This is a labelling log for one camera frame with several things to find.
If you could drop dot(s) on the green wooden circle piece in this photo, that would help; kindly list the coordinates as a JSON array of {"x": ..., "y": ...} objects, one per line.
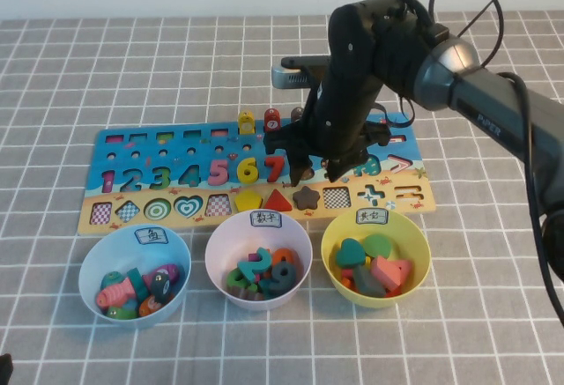
[{"x": 378, "y": 245}]

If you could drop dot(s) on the green wooden number piece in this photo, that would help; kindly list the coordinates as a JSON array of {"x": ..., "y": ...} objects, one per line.
[{"x": 233, "y": 280}]

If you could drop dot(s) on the brown wooden star piece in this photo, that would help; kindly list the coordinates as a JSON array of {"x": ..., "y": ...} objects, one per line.
[{"x": 306, "y": 197}]

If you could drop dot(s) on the yellow wooden fish peg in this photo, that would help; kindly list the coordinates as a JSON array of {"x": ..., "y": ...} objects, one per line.
[{"x": 246, "y": 123}]

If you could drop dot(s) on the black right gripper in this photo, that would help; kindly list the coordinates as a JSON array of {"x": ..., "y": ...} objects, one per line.
[{"x": 339, "y": 129}]

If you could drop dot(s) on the brown wooden number piece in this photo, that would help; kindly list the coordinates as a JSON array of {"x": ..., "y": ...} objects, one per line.
[{"x": 244, "y": 293}]

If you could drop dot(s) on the brown wooden fish peg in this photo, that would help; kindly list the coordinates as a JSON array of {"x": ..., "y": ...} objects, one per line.
[{"x": 296, "y": 114}]

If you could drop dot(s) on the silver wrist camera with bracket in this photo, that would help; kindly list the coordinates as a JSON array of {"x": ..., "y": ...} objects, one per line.
[{"x": 291, "y": 77}]

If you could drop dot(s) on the colourful wooden number puzzle board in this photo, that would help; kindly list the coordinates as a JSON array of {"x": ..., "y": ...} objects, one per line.
[{"x": 202, "y": 151}]

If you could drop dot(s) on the teal wooden heart piece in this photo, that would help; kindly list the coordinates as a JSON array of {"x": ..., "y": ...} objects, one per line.
[{"x": 350, "y": 253}]

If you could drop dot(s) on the yellow wooden number six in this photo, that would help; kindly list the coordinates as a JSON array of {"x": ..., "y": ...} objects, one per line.
[{"x": 241, "y": 171}]

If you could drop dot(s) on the pink wooden number five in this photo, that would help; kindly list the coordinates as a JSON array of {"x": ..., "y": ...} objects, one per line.
[{"x": 219, "y": 161}]

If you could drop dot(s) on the grey checked tablecloth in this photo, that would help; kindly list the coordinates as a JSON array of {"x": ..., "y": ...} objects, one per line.
[{"x": 176, "y": 72}]

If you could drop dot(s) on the red wooden number seven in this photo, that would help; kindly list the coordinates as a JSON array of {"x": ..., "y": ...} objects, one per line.
[{"x": 274, "y": 162}]

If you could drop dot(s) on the red wooden triangle piece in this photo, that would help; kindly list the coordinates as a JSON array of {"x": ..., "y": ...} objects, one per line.
[{"x": 277, "y": 203}]

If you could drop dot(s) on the purple wooden number piece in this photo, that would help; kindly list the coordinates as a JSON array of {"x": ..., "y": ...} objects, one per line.
[{"x": 252, "y": 256}]

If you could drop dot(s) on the purple wooden fish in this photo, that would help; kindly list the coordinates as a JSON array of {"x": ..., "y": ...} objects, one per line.
[{"x": 169, "y": 271}]

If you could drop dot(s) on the yellow plastic bowl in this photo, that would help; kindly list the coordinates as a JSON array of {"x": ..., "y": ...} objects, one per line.
[{"x": 410, "y": 235}]

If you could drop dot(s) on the magenta wooden shape piece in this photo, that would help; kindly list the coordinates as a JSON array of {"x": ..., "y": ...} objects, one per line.
[{"x": 347, "y": 274}]

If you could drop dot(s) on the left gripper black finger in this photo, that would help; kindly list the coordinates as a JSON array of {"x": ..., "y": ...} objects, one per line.
[{"x": 5, "y": 369}]

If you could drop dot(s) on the dark grey wooden number nine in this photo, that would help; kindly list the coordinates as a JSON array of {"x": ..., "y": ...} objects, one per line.
[{"x": 275, "y": 287}]

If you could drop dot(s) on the orange wooden fish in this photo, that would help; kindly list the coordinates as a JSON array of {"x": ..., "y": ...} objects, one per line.
[{"x": 149, "y": 307}]

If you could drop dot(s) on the green wooden fish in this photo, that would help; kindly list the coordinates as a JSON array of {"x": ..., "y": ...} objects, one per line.
[{"x": 121, "y": 313}]

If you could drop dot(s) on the red wooden fish peg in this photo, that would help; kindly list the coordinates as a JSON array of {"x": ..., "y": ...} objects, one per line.
[{"x": 272, "y": 120}]

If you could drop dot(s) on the pink wooden fish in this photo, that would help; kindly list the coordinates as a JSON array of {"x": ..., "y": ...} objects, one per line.
[{"x": 114, "y": 294}]

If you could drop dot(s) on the pale pink plastic bowl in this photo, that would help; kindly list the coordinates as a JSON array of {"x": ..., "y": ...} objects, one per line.
[{"x": 229, "y": 244}]

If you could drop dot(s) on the light blue plastic bowl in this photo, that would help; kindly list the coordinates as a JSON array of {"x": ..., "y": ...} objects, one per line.
[{"x": 132, "y": 253}]

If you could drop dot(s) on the orange wooden number piece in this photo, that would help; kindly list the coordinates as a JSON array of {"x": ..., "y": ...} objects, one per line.
[{"x": 286, "y": 253}]

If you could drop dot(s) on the yellow wooden pentagon piece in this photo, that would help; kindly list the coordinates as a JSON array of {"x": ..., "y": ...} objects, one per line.
[{"x": 247, "y": 202}]

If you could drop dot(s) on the orange wooden shape piece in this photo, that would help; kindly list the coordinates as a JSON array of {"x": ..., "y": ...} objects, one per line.
[{"x": 348, "y": 285}]

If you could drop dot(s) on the dark grey wooden fish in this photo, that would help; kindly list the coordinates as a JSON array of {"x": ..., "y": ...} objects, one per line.
[{"x": 161, "y": 289}]

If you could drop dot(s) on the salmon wooden trapezoid piece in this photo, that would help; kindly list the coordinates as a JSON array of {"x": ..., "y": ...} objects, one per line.
[{"x": 388, "y": 272}]

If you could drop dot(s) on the small teal wooden fish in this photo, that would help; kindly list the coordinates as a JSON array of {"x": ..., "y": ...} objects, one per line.
[{"x": 111, "y": 278}]

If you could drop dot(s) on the dark grey wooden shape piece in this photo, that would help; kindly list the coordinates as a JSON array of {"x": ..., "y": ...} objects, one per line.
[{"x": 368, "y": 281}]

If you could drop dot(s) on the pink-red wooden triangle piece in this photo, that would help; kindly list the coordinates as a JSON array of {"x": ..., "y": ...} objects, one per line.
[{"x": 405, "y": 267}]

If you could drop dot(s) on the large teal wooden fish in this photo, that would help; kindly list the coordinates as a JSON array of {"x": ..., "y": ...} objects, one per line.
[{"x": 137, "y": 283}]

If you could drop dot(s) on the teal wooden number two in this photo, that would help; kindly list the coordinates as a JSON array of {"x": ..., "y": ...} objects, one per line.
[{"x": 253, "y": 270}]

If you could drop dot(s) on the small yellow wooden shape piece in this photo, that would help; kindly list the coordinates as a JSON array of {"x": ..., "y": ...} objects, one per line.
[{"x": 367, "y": 261}]

